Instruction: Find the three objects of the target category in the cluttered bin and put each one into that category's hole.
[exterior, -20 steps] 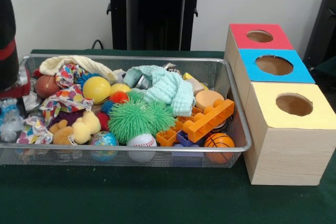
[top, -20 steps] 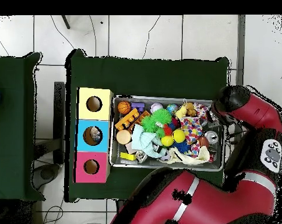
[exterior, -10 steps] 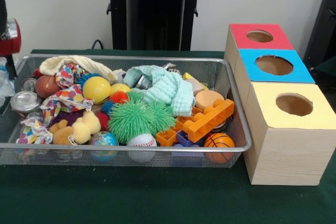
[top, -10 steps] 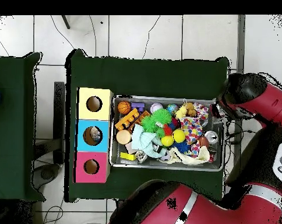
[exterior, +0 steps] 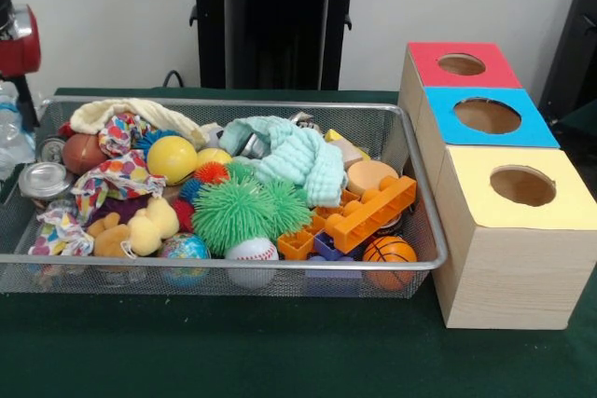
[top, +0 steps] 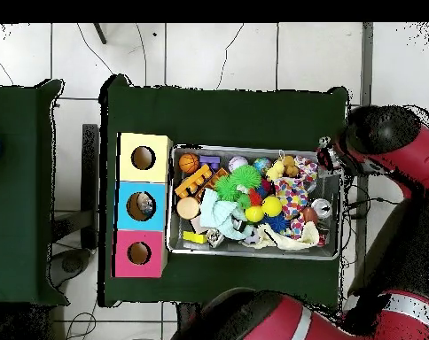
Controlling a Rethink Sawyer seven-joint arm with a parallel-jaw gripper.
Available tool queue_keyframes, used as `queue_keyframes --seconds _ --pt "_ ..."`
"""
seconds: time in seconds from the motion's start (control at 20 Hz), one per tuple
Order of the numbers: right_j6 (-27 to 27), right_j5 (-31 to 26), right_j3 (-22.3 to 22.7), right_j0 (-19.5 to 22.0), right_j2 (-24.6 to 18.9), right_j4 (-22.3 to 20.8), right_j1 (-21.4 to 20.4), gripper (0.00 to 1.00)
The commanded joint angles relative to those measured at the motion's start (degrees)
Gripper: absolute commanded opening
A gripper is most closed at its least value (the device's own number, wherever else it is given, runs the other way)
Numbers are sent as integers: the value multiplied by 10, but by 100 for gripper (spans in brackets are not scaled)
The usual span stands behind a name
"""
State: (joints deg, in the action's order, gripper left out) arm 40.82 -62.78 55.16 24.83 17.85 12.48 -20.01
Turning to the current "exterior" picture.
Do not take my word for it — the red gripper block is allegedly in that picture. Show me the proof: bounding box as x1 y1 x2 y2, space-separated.
0 4 42 132

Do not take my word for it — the clear bottle with blue label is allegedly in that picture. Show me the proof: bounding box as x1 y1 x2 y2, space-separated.
0 80 37 180

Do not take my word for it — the mint green cloth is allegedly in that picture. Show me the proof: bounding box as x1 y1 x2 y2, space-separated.
218 116 350 208

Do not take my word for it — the wooden box with three holes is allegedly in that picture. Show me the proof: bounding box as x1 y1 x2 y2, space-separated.
398 41 597 330

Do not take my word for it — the cream cloth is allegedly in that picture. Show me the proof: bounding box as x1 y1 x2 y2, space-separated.
69 98 210 147

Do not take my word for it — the colourful dotted cloth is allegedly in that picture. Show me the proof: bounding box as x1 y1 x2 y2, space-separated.
72 112 168 225

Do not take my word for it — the large yellow ball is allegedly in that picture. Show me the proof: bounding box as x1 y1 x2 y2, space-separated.
146 135 200 186

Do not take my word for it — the yellow plush duck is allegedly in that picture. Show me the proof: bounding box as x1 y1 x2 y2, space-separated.
126 196 181 257

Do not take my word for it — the globe print ball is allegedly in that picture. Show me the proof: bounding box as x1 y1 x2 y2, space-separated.
157 232 212 287

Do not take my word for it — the green spiky ball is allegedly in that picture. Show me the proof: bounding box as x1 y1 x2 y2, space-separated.
191 162 276 257

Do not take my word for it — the white baseball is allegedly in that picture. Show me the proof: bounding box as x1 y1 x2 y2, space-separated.
225 237 281 288

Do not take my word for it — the dark green table cloth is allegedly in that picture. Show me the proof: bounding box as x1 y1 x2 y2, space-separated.
0 86 597 398
558 98 597 150

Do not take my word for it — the orange toy brick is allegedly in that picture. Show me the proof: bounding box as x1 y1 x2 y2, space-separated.
325 175 418 254

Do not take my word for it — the orange mini basketball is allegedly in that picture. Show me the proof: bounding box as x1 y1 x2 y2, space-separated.
362 234 419 288

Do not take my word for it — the black chair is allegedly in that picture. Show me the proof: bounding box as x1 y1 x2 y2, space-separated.
538 0 597 125

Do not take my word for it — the black cable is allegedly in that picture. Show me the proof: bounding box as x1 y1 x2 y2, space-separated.
161 69 188 89

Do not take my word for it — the wire mesh bin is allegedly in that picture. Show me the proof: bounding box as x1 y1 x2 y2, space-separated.
0 95 450 299

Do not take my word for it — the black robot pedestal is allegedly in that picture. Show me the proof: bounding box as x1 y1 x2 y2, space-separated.
179 0 377 90

